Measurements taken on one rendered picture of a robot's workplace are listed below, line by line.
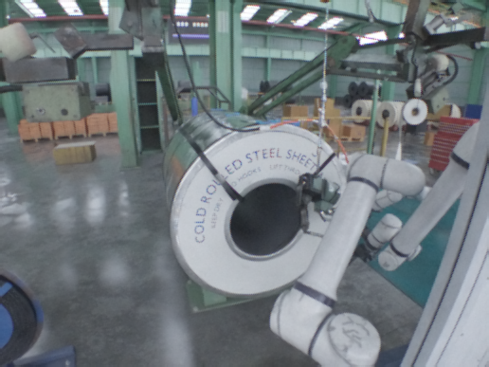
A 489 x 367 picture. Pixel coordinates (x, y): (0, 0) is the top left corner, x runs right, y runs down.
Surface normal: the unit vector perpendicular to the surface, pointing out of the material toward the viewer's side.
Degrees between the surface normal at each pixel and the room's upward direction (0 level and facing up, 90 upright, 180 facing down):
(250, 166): 90
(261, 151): 90
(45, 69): 90
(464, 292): 90
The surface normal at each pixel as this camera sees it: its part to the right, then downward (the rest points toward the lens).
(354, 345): 0.02, -0.87
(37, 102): 0.32, 0.30
